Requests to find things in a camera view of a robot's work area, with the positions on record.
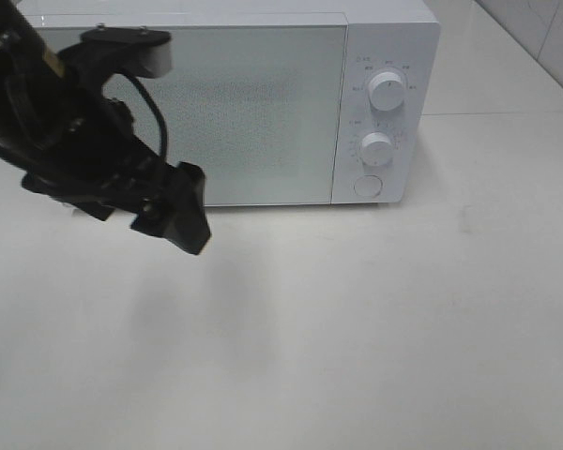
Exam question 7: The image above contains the lower white microwave knob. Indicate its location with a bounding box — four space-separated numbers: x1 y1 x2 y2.
359 132 394 167

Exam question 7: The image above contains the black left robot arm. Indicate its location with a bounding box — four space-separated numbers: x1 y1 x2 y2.
0 1 211 255

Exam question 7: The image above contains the round white door button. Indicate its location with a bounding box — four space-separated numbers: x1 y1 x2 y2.
354 175 383 199

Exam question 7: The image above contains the white microwave oven body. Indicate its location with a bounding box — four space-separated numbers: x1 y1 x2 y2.
18 1 441 204

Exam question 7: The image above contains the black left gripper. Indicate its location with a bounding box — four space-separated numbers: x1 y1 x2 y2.
22 51 211 255

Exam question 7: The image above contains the white microwave knob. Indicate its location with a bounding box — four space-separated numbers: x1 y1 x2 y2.
367 69 405 112
359 132 394 167

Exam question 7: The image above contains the upper white microwave knob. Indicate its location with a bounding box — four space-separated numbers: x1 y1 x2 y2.
367 69 405 112

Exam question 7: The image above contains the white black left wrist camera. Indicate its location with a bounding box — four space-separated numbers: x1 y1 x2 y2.
80 27 173 79

